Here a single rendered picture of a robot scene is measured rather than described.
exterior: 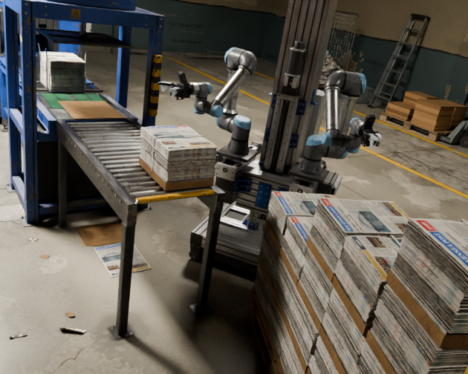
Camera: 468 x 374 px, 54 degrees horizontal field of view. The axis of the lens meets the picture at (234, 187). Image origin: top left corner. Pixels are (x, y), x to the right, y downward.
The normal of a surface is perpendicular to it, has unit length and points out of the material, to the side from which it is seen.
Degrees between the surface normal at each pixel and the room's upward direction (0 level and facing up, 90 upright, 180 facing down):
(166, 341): 0
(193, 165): 90
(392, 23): 90
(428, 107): 90
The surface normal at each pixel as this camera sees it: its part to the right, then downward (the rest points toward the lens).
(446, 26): -0.83, 0.10
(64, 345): 0.15, -0.91
